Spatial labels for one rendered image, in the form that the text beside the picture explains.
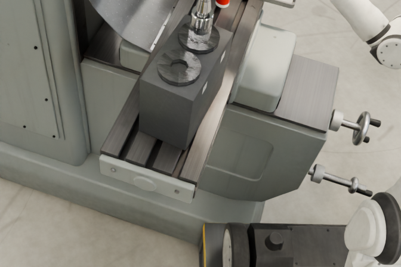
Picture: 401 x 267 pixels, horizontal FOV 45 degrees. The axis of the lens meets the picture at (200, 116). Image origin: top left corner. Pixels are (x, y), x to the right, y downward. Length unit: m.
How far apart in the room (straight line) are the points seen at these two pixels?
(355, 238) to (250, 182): 0.76
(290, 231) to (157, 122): 0.58
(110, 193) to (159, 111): 0.95
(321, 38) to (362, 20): 1.71
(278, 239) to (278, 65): 0.50
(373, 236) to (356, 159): 1.43
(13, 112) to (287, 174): 0.99
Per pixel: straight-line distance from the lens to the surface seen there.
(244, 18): 1.42
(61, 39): 1.47
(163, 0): 1.53
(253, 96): 1.42
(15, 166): 2.08
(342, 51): 2.87
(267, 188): 1.79
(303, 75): 1.60
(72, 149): 1.91
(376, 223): 1.02
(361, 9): 1.19
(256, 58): 1.48
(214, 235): 1.64
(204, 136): 1.14
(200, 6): 0.99
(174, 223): 1.93
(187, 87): 0.98
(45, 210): 2.13
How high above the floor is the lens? 1.90
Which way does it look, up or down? 54 degrees down
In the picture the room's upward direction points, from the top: 11 degrees clockwise
